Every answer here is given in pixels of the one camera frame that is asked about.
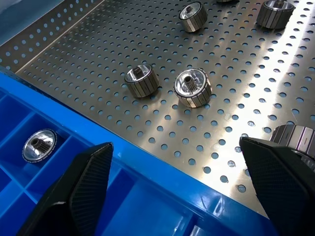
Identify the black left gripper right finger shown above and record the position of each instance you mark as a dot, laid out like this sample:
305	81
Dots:
283	186

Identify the perforated metal tray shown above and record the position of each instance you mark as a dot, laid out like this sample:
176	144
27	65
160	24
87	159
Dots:
221	73

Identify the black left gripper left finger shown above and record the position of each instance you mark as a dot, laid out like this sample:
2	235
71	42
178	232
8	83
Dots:
73	194

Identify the blue compartment crate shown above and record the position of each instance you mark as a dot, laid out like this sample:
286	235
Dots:
160	177

